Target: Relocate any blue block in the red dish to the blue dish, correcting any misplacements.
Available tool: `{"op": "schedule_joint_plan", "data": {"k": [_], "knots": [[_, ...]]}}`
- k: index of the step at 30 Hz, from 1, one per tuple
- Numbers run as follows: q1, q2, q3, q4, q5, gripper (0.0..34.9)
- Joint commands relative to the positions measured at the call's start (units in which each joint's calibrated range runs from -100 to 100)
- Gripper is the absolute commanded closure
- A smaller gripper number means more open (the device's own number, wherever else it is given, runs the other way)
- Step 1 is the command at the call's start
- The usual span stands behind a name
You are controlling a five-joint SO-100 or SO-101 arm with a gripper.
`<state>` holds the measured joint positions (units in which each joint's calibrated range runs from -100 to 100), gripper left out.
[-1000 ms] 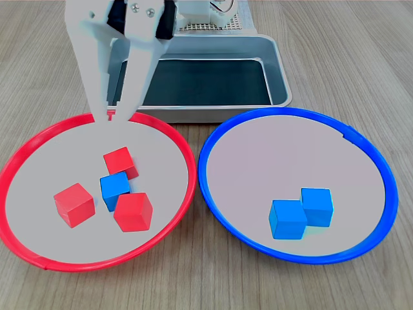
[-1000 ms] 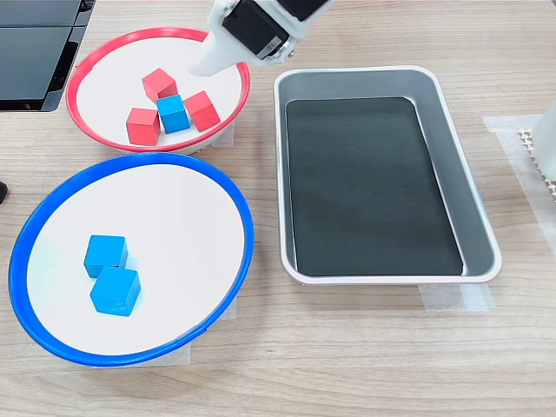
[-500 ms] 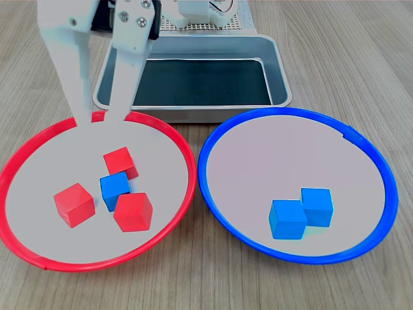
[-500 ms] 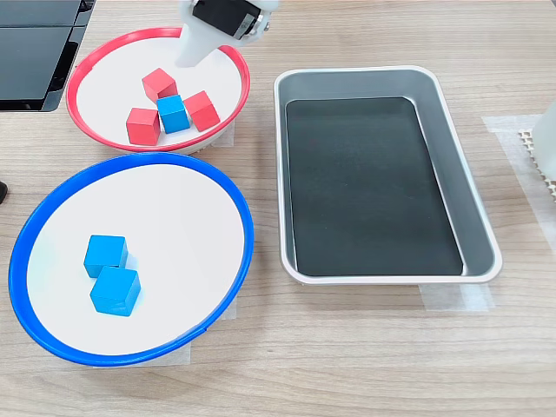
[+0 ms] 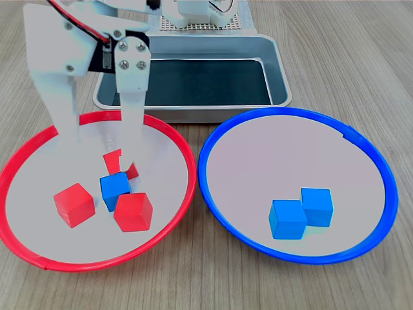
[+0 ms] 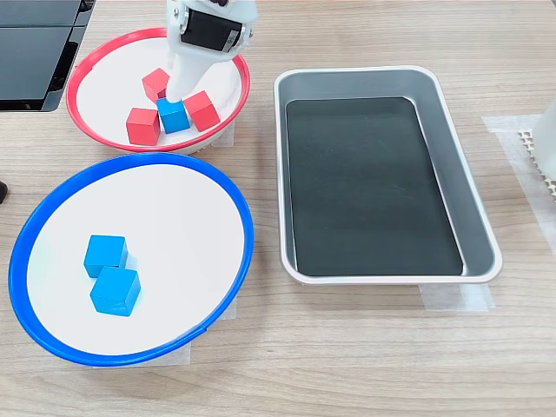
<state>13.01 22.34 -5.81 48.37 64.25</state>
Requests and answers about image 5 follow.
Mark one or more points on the blue cube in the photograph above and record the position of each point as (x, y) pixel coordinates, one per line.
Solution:
(113, 190)
(287, 221)
(319, 206)

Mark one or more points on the black tray mat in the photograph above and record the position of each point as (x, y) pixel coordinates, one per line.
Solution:
(206, 84)

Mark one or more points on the red cube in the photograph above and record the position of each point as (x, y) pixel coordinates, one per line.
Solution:
(74, 205)
(112, 161)
(133, 213)

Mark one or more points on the red-rimmed white plate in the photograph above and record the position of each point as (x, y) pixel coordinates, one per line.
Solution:
(32, 200)

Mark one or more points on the steel tray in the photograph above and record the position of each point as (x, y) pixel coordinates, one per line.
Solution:
(278, 64)

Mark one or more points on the blue-rimmed white plate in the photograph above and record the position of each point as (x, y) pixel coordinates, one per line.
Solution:
(274, 155)

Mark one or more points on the pale perforated base plate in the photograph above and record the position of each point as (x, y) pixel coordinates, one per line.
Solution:
(167, 24)

